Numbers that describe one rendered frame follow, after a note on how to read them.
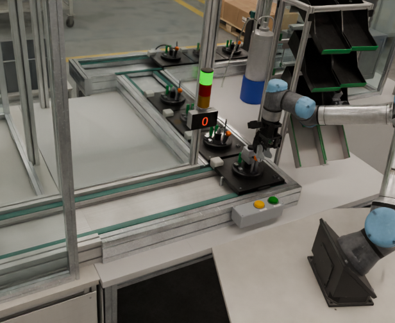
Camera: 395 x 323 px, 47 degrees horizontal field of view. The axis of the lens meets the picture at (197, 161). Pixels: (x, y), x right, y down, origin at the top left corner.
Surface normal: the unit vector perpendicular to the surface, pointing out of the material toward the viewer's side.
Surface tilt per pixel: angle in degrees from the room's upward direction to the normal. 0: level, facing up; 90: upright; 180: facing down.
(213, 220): 90
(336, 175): 0
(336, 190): 0
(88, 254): 90
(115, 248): 90
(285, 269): 0
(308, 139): 45
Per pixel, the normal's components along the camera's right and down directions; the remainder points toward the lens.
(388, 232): -0.50, -0.09
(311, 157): 0.30, -0.21
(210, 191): 0.10, -0.83
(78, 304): 0.48, 0.51
